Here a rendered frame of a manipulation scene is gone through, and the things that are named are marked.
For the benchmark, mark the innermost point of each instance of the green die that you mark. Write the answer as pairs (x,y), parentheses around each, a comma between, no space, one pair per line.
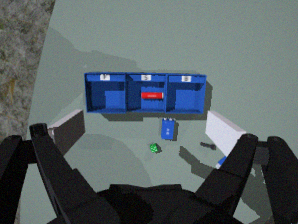
(153,147)

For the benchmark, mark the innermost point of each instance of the blue nine-volt battery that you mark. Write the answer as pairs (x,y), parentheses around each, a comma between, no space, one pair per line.
(167,128)

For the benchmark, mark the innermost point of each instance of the blue rack of three bins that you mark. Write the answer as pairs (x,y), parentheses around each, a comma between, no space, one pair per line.
(104,92)

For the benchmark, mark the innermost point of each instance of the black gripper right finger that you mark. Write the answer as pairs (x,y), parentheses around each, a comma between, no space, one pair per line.
(221,191)

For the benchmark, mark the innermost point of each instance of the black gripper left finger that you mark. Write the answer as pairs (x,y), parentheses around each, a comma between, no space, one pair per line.
(67,189)

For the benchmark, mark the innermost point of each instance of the red battery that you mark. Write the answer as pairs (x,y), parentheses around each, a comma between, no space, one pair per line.
(152,95)

